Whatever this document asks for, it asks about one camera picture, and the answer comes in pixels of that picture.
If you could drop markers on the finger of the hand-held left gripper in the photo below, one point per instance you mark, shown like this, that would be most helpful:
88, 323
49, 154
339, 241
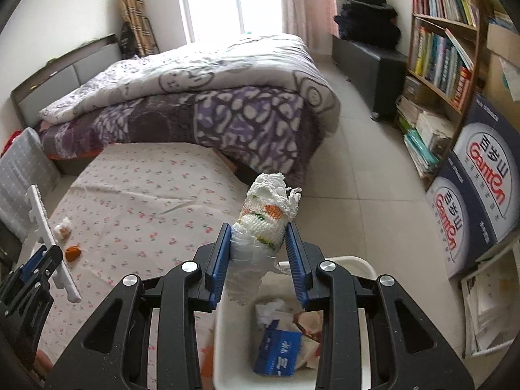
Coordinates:
52, 258
34, 261

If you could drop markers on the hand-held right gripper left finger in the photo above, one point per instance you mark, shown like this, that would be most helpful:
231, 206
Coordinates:
217, 264

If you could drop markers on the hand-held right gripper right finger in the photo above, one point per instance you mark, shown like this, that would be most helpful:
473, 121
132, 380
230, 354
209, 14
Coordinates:
296, 268

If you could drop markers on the white notched foam piece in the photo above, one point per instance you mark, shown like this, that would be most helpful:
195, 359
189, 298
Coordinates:
42, 221

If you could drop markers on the white foam fruit net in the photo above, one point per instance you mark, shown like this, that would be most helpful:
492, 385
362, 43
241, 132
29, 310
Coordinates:
266, 211

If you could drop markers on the white plastic bin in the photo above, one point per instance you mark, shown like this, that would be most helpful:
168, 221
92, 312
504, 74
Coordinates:
239, 333

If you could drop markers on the blue tissue packet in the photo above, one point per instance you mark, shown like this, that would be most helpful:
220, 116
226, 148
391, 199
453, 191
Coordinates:
278, 351

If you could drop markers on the orange peel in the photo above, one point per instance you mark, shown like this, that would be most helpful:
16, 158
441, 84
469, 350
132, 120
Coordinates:
72, 253

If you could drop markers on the small crumpled white wad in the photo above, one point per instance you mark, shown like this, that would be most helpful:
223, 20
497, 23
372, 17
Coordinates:
63, 227

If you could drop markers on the crumpled white tissue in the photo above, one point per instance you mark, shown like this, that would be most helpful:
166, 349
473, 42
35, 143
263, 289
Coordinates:
270, 310

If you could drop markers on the red cloth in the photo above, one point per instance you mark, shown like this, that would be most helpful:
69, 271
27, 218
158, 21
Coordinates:
11, 139

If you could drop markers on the purple patterned blanket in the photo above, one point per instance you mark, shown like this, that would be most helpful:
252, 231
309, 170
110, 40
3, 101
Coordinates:
243, 130

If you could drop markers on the white navy carton red logo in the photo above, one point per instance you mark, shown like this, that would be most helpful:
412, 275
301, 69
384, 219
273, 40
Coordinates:
487, 146
459, 215

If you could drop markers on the stack of pale booklets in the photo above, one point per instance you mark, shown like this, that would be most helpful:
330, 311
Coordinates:
422, 138

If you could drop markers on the stack of papers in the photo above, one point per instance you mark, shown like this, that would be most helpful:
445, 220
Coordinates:
491, 304

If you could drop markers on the grey cartoon print quilt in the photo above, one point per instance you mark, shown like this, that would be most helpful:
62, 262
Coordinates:
243, 61

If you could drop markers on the black storage bench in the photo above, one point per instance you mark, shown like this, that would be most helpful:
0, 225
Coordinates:
378, 73

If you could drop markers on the black bag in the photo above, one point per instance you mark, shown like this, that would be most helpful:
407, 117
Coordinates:
128, 40

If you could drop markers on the black clothing pile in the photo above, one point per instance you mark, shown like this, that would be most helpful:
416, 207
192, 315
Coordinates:
365, 20

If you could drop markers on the pink checked panel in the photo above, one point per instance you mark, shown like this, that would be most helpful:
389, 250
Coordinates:
334, 8

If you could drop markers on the wooden bookshelf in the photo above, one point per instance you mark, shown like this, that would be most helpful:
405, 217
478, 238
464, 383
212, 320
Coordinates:
447, 22

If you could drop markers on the brown cardboard box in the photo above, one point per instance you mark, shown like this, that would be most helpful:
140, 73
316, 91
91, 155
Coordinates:
501, 65

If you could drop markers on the dark wooden bed frame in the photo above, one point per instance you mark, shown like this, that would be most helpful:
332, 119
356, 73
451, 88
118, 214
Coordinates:
53, 85

